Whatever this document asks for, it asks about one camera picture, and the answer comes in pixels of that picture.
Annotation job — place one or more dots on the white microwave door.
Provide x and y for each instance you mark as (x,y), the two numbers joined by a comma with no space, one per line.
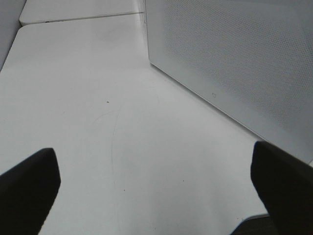
(252,59)

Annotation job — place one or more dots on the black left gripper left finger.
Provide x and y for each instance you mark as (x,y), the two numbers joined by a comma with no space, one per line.
(27,193)

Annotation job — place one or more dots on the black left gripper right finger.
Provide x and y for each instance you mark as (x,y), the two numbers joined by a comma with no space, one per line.
(285,186)

